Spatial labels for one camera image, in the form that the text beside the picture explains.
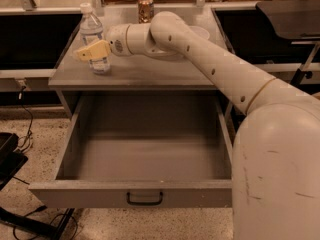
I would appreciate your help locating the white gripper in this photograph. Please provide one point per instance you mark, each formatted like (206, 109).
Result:
(116, 41)

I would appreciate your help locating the clear plastic water bottle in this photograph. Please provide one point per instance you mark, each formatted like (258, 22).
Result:
(91, 29)

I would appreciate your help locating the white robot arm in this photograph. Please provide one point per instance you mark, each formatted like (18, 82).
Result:
(275, 159)

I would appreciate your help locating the grey cabinet with counter top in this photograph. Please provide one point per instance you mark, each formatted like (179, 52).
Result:
(138, 72)

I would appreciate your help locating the open grey top drawer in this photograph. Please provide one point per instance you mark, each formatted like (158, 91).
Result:
(174, 144)

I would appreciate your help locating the orange patterned drink can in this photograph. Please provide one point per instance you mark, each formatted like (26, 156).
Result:
(145, 11)

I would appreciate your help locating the left side black table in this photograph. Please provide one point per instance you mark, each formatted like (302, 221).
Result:
(32, 46)

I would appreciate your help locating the black table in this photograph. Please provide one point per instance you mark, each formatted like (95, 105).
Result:
(249, 35)
(32, 46)

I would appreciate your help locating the white ceramic bowl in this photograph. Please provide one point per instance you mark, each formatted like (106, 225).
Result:
(201, 32)

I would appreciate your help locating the right side black table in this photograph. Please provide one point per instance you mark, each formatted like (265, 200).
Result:
(249, 35)

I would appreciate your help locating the black chair at right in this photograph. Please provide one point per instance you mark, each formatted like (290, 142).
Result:
(299, 22)

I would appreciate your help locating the black drawer handle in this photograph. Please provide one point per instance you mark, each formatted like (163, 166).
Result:
(144, 199)

